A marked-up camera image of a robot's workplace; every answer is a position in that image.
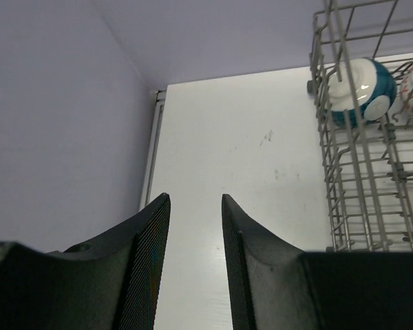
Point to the aluminium table rail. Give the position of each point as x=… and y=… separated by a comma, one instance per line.
x=159, y=106

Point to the blue triangle pattern bowl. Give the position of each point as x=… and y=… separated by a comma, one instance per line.
x=374, y=88

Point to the grey wire dish rack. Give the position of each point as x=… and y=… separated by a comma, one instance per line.
x=368, y=170

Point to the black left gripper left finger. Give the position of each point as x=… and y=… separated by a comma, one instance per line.
x=110, y=281

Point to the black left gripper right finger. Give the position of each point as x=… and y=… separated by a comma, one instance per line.
x=275, y=285

